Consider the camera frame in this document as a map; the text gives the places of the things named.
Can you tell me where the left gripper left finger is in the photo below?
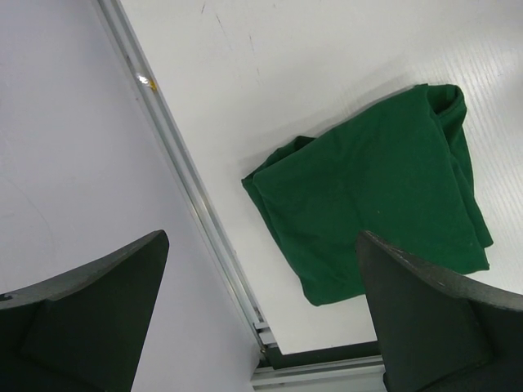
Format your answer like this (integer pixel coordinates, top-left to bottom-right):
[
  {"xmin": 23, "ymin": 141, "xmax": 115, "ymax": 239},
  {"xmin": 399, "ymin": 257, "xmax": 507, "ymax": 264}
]
[{"xmin": 1, "ymin": 230, "xmax": 169, "ymax": 391}]

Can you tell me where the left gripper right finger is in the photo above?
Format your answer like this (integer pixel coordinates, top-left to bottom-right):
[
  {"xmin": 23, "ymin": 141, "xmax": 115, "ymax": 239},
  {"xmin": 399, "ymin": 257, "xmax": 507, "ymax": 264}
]
[{"xmin": 356, "ymin": 232, "xmax": 522, "ymax": 391}]

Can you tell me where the green t shirt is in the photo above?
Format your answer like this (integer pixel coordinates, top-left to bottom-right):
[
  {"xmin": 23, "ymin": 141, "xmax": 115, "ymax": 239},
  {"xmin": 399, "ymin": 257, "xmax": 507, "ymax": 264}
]
[{"xmin": 242, "ymin": 84, "xmax": 494, "ymax": 306}]

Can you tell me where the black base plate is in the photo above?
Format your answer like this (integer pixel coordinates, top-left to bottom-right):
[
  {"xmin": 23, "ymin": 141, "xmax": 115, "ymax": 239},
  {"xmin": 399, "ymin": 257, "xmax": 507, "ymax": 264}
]
[{"xmin": 265, "ymin": 341, "xmax": 381, "ymax": 369}]

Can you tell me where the aluminium frame rail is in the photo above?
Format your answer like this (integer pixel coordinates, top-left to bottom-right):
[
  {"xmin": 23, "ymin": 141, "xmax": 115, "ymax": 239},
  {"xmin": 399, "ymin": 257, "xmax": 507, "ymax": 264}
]
[{"xmin": 97, "ymin": 1, "xmax": 384, "ymax": 391}]

